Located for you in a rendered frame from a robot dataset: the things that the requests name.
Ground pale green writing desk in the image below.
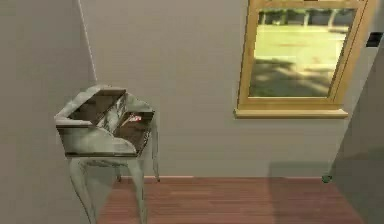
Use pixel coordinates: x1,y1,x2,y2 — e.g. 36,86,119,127
53,84,162,224

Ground wooden framed window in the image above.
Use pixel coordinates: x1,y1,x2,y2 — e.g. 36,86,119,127
233,0,378,120

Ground grey room door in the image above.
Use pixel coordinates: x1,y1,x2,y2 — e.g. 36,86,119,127
328,31,384,224

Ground black door handle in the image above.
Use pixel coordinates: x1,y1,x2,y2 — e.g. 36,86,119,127
365,31,384,48

